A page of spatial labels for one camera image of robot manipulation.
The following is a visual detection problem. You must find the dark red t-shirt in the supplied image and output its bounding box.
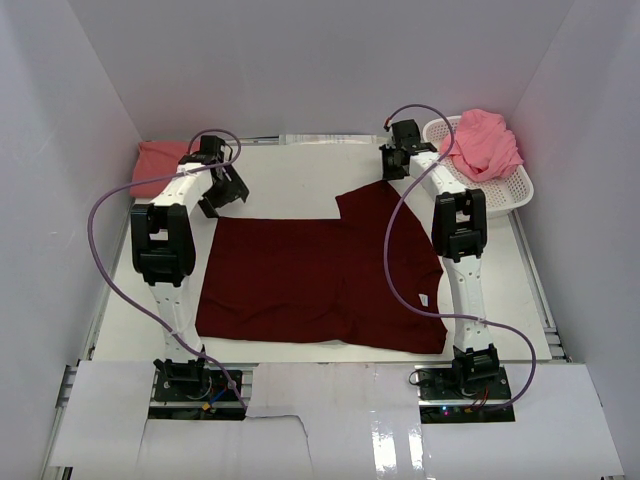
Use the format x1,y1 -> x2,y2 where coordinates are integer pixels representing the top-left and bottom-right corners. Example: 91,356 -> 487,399
196,181 -> 447,354

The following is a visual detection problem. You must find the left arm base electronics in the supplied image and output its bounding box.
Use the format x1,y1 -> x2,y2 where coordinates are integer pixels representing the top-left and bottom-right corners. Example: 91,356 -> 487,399
148,359 -> 250,421

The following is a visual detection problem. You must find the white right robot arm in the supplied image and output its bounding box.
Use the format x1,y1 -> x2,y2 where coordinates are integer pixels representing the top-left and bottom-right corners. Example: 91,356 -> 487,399
380,120 -> 500,399

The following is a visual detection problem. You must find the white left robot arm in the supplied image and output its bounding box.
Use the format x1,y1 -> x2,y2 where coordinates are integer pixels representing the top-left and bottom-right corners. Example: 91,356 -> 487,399
130,129 -> 249,363

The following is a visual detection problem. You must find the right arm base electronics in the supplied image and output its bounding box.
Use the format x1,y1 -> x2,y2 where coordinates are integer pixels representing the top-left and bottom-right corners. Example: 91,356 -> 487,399
408,367 -> 516,425

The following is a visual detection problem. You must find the folded salmon t-shirt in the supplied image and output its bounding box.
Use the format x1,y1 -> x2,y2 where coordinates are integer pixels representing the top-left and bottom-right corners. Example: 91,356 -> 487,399
129,141 -> 188,199

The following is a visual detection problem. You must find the crumpled pink t-shirt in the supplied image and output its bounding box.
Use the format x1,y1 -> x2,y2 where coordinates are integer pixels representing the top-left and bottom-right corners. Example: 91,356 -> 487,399
439,109 -> 524,183

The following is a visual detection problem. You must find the white plastic basket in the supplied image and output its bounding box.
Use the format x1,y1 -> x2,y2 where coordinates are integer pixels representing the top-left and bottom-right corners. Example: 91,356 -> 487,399
422,116 -> 534,218

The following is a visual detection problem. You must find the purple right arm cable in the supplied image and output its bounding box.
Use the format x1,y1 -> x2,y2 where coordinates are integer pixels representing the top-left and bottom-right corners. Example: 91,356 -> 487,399
381,103 -> 538,414

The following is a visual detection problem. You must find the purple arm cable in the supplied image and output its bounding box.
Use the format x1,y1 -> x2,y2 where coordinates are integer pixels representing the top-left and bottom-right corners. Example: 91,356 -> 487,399
381,103 -> 538,414
87,129 -> 248,407

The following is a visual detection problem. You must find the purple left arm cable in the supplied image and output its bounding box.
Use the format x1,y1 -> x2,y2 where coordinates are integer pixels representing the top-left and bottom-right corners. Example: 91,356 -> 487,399
87,129 -> 248,407

